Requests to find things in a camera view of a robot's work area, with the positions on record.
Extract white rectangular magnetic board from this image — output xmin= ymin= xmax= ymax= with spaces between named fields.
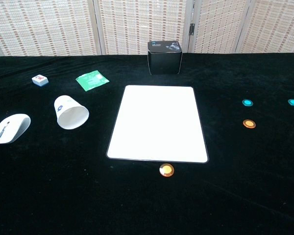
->
xmin=106 ymin=85 xmax=209 ymax=164

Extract black cardboard box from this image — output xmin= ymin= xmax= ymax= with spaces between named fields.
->
xmin=147 ymin=40 xmax=183 ymax=75

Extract green foil sachet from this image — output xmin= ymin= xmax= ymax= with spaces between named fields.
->
xmin=75 ymin=70 xmax=110 ymax=92

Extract white paper cup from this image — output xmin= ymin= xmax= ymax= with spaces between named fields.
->
xmin=53 ymin=94 xmax=90 ymax=130

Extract woven bamboo folding screen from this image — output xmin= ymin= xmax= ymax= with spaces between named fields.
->
xmin=0 ymin=0 xmax=294 ymax=57

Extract white mahjong tile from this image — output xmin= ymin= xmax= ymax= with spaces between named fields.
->
xmin=31 ymin=74 xmax=49 ymax=87

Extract black velvet tablecloth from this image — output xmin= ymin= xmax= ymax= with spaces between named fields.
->
xmin=0 ymin=51 xmax=294 ymax=235

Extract white computer mouse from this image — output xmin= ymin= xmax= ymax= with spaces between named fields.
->
xmin=0 ymin=113 xmax=31 ymax=144

